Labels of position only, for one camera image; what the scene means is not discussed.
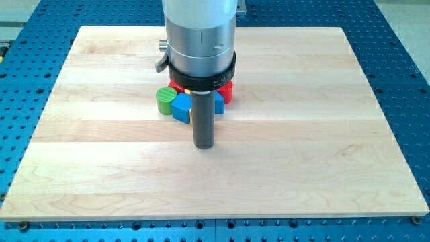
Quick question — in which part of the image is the black clamp ring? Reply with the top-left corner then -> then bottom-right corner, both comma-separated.
167,52 -> 237,92

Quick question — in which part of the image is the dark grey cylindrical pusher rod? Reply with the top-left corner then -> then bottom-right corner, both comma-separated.
191,91 -> 215,149

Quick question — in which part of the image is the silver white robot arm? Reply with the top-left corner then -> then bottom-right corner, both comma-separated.
155,0 -> 238,149

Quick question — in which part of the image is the yellow wooden block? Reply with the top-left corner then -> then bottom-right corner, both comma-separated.
184,89 -> 193,124

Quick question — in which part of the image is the blue wooden block right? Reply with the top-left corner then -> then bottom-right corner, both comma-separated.
214,91 -> 224,114

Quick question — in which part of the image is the red wooden block left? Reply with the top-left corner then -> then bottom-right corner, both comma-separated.
168,79 -> 185,93

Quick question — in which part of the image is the red wooden block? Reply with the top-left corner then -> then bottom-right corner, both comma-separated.
217,81 -> 234,104
168,79 -> 185,93

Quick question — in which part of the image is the blue wooden cube block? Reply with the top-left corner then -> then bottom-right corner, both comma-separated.
171,93 -> 191,124

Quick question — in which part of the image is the red wooden block right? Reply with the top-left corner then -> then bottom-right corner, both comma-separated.
217,81 -> 234,104

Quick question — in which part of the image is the green wooden cylinder block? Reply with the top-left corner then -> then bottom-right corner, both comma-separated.
156,87 -> 177,115

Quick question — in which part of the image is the light wooden board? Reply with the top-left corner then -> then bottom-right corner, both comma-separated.
1,26 -> 429,221

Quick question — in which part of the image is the blue perforated metal base plate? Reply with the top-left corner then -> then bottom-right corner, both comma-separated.
1,1 -> 429,241

